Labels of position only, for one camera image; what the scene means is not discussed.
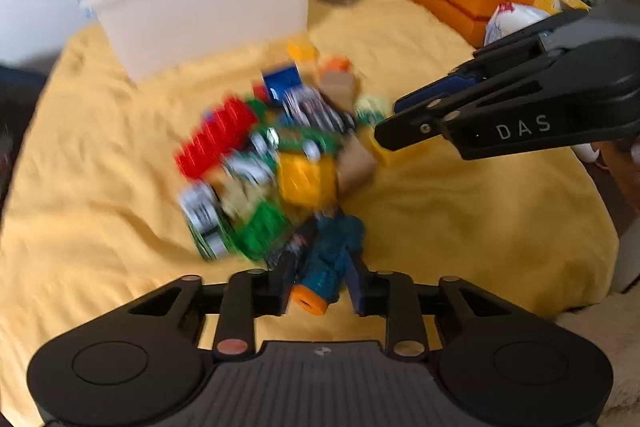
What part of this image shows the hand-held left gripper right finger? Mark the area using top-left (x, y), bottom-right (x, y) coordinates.
top-left (347, 256), bottom-right (516, 356)

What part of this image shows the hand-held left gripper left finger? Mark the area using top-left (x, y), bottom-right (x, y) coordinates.
top-left (127, 227), bottom-right (302, 356)

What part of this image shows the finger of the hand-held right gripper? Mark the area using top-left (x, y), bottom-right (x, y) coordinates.
top-left (374, 99), bottom-right (462, 154)
top-left (393, 10), bottom-right (590, 114)

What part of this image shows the teal toy gun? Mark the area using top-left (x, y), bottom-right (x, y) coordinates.
top-left (287, 207), bottom-right (366, 310)

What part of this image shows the pile of toy blocks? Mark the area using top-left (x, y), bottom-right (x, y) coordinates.
top-left (172, 42), bottom-right (396, 263)

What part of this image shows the white plastic storage bin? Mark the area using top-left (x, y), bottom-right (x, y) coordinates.
top-left (77, 0), bottom-right (323, 82)

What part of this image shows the white printed plastic pouch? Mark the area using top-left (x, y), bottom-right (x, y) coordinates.
top-left (482, 2), bottom-right (551, 48)

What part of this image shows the yellow cloth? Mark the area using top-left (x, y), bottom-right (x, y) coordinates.
top-left (0, 0), bottom-right (621, 427)

